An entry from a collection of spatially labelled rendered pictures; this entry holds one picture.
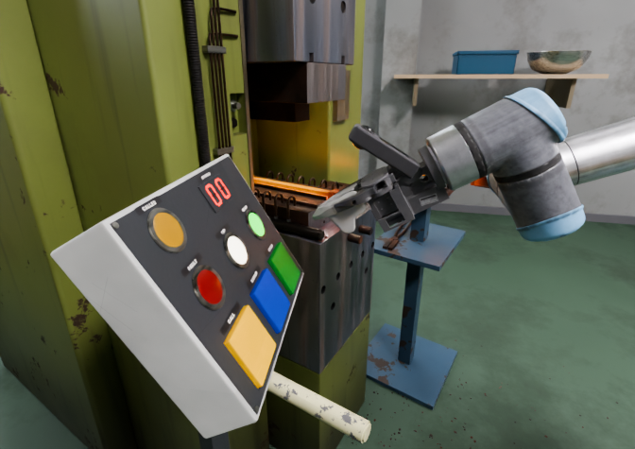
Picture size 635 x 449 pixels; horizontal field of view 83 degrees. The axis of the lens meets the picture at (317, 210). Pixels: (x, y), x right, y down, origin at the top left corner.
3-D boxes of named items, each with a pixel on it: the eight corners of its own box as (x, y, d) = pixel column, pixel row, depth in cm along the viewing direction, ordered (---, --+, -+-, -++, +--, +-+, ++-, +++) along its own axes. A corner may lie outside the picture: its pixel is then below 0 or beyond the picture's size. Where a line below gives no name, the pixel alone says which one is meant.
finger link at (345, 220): (324, 248, 59) (375, 224, 56) (306, 217, 57) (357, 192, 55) (326, 240, 62) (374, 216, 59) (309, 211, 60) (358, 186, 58)
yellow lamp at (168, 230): (195, 242, 44) (191, 209, 42) (162, 257, 40) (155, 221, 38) (179, 236, 45) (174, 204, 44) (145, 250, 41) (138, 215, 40)
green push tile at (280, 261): (301, 272, 69) (281, 240, 67) (293, 294, 62) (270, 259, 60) (293, 276, 69) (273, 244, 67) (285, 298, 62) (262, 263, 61)
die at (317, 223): (342, 213, 117) (343, 188, 114) (308, 234, 101) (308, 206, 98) (246, 192, 138) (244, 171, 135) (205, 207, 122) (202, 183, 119)
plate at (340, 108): (349, 119, 134) (350, 70, 128) (336, 121, 127) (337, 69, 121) (344, 118, 135) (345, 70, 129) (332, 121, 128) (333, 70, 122)
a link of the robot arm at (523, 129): (582, 147, 47) (555, 77, 45) (488, 190, 50) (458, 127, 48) (549, 139, 56) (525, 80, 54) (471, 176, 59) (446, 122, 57)
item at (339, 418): (371, 432, 79) (373, 414, 77) (361, 452, 75) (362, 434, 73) (228, 355, 101) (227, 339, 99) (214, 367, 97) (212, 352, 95)
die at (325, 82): (345, 99, 104) (346, 64, 101) (307, 103, 88) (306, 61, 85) (239, 95, 125) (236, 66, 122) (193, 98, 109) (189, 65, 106)
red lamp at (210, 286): (233, 297, 46) (231, 267, 44) (205, 316, 42) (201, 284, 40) (216, 289, 47) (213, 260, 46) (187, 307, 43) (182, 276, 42)
